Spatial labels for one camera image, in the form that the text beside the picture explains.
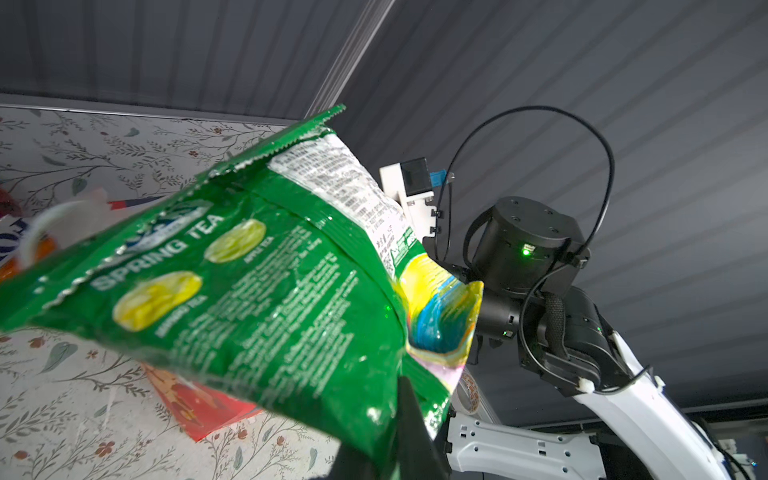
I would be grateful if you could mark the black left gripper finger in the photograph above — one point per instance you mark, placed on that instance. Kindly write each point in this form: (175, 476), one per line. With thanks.
(416, 456)

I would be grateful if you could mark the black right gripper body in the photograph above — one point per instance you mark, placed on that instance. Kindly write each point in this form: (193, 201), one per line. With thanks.
(527, 255)

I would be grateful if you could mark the red paper gift bag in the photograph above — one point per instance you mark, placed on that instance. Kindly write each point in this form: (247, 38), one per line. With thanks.
(199, 410)

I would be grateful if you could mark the green spring tea candy bag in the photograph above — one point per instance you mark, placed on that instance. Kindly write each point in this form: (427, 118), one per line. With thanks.
(284, 277)

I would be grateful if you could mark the orange Fox's candy bag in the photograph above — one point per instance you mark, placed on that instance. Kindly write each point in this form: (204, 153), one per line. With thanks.
(14, 226)

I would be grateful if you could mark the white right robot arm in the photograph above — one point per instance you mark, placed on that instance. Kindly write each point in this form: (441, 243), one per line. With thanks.
(644, 434)

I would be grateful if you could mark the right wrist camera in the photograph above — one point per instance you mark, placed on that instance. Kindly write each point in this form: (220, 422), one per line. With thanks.
(413, 187)

